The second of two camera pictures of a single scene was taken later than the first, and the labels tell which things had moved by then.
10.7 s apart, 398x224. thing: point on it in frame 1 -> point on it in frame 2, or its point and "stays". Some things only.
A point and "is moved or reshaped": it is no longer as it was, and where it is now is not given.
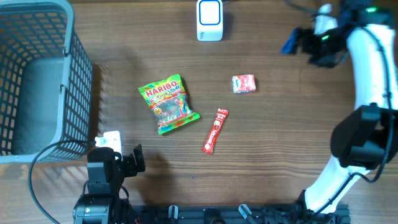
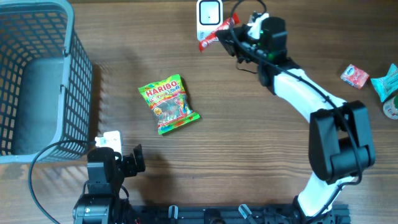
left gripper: x=129 y=160 stays
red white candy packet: x=242 y=83 is moved or reshaped
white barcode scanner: x=209 y=20 stays
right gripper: x=333 y=58 -> x=231 y=42
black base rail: x=242 y=214 stays
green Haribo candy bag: x=170 y=103 stays
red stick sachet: x=211 y=139 -> x=227 y=24
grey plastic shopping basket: x=46 y=83 stays
